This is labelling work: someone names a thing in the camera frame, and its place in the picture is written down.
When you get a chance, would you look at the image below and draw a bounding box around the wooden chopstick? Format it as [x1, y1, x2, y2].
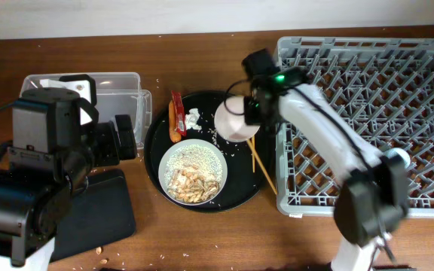
[251, 136, 255, 173]
[246, 139, 278, 195]

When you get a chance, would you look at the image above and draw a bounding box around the blue cup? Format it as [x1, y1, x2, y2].
[384, 148, 411, 168]

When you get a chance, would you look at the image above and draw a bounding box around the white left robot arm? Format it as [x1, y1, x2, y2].
[0, 74, 137, 270]

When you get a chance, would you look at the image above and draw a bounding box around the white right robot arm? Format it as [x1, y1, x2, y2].
[242, 49, 411, 270]

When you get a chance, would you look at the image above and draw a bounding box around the grey dishwasher rack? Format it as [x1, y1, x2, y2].
[274, 36, 434, 218]

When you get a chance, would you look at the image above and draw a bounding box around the round black tray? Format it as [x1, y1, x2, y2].
[144, 90, 267, 213]

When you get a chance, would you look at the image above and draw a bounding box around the crumpled white tissue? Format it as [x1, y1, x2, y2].
[185, 108, 201, 131]

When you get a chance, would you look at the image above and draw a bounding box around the red snack wrapper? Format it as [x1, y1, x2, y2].
[172, 91, 187, 136]

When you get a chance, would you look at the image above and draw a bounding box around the orange carrot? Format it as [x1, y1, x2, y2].
[168, 101, 182, 143]

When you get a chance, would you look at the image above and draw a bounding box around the grey bowl with food scraps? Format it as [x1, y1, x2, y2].
[157, 139, 228, 207]

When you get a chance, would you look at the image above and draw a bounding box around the clear plastic bin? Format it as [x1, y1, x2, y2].
[21, 72, 152, 150]

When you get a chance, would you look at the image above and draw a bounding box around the black rectangular bin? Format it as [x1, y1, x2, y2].
[50, 169, 136, 262]

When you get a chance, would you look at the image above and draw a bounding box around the black cable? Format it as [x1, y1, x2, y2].
[223, 78, 255, 117]

